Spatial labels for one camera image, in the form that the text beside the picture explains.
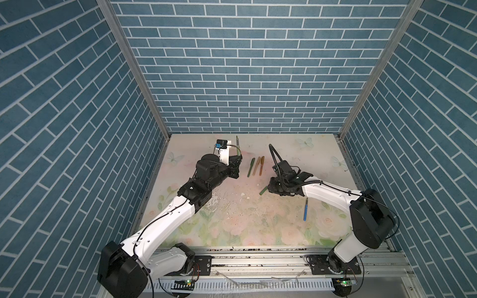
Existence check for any blue pen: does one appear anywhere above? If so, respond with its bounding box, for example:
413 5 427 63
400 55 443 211
303 197 309 222

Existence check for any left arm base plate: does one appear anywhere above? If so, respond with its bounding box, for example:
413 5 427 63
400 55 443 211
170 255 212 277

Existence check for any dark green pen cap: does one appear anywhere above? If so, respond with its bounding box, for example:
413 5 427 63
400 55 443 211
259 186 268 196

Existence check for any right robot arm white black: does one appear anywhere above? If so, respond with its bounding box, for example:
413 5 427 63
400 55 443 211
268 160 398 274

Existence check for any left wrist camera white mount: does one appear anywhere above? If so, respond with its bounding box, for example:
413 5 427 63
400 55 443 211
215 139 232 166

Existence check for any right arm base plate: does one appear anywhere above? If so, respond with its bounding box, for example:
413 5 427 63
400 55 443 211
304 255 362 275

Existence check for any green pen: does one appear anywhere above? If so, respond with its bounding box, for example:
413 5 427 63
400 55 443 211
236 135 242 156
247 157 256 178

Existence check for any aluminium mounting rail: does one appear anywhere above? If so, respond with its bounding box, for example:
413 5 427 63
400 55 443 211
104 248 414 280

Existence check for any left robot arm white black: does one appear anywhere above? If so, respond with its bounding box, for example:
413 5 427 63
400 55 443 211
98 154 242 298

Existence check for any brown pen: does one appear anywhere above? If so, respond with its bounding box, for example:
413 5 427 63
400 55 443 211
252 156 262 176
259 156 265 176

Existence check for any white perforated cable tray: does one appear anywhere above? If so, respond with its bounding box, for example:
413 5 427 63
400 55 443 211
144 278 335 294

